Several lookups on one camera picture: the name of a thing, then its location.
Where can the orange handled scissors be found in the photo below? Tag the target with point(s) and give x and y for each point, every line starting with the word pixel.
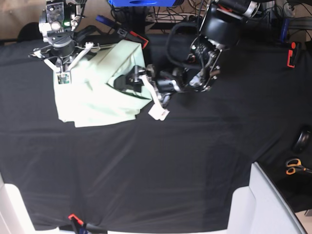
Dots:
pixel 294 165

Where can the red black clamp bottom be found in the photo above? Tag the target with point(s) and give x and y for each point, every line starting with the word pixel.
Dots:
pixel 80 227

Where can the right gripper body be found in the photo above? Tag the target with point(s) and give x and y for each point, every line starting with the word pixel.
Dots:
pixel 59 51

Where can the grey white furniture right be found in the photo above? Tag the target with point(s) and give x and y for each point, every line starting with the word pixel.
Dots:
pixel 259 208

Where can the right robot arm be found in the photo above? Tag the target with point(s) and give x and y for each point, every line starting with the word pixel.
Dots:
pixel 58 25

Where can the black table cloth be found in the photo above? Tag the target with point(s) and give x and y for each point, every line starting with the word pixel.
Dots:
pixel 172 176

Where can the white power strip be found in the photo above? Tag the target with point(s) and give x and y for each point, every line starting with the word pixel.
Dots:
pixel 191 18

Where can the blue box top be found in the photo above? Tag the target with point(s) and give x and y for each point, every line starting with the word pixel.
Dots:
pixel 148 3

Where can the blue cylinder right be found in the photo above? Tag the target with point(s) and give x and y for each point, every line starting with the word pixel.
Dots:
pixel 284 30

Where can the red clamp right edge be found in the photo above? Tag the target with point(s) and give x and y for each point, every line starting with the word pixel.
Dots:
pixel 291 55

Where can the black round object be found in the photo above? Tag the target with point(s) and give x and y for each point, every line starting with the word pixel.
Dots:
pixel 302 142

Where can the blue handle tool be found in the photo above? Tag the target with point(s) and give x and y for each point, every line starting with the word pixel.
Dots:
pixel 104 20

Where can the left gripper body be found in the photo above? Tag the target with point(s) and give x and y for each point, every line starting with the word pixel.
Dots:
pixel 167 82

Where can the white furniture left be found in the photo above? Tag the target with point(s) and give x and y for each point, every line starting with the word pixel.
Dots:
pixel 14 218

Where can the pale green T-shirt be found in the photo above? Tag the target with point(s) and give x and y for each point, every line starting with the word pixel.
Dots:
pixel 91 99

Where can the red black clamp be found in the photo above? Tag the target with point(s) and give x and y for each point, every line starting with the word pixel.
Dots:
pixel 80 227
pixel 132 36

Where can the red black clamp top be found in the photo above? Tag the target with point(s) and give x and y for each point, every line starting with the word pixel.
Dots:
pixel 132 36

